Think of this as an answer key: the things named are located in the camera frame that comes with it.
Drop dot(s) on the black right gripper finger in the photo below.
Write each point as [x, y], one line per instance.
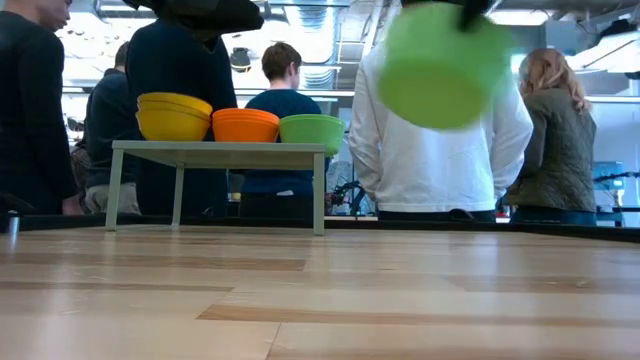
[472, 12]

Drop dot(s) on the black round lamp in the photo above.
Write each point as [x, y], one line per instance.
[240, 60]

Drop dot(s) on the person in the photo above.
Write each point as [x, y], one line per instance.
[555, 140]
[30, 110]
[175, 65]
[107, 110]
[282, 105]
[425, 170]

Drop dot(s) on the small grey table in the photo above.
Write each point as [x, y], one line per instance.
[225, 152]

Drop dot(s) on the person's hand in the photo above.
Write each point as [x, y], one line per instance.
[73, 205]

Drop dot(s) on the silver ventilation duct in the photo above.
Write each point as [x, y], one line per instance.
[315, 30]

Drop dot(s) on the silver metal post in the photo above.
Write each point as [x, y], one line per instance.
[13, 222]

